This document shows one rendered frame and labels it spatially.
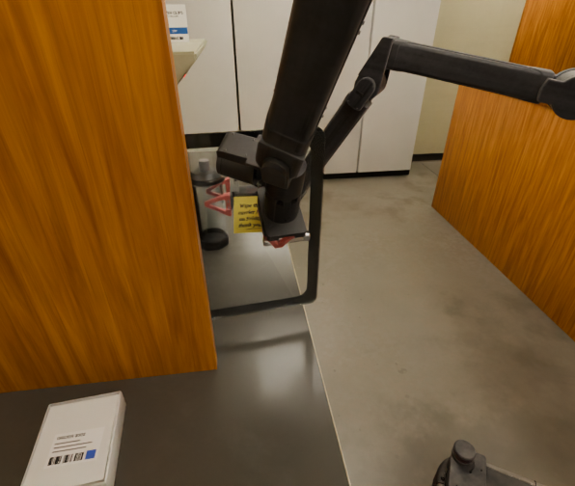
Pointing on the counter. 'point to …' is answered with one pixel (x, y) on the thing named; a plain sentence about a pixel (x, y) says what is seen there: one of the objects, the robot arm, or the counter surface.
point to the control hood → (186, 55)
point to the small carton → (177, 24)
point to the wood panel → (76, 199)
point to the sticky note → (246, 215)
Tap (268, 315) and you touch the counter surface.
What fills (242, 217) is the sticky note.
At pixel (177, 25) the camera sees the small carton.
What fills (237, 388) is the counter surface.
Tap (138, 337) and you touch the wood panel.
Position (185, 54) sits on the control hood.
